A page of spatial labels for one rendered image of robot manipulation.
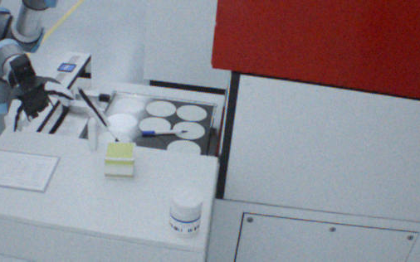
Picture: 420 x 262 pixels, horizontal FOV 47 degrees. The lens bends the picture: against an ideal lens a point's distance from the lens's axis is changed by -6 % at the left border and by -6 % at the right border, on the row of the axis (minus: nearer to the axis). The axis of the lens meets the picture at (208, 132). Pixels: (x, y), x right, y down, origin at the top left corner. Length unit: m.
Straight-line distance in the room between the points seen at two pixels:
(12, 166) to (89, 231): 0.31
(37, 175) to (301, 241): 0.80
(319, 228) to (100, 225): 0.69
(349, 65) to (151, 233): 0.61
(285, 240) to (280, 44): 0.63
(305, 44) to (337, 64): 0.09
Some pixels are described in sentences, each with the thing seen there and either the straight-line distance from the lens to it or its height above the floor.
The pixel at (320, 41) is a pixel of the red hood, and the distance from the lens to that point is 1.23.
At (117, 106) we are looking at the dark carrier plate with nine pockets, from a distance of 1.72.
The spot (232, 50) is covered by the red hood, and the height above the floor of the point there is 1.28.
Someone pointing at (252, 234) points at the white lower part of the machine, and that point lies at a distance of 1.56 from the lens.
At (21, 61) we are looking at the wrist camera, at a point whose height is 1.28.
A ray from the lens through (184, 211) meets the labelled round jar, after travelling 1.08.
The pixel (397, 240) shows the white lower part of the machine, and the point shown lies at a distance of 1.63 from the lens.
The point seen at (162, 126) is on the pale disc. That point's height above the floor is 0.90.
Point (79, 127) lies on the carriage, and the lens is 1.65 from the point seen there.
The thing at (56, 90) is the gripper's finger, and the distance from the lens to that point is 1.17.
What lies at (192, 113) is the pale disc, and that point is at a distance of 1.69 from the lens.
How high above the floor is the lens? 1.77
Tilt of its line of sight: 33 degrees down
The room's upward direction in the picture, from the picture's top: 6 degrees clockwise
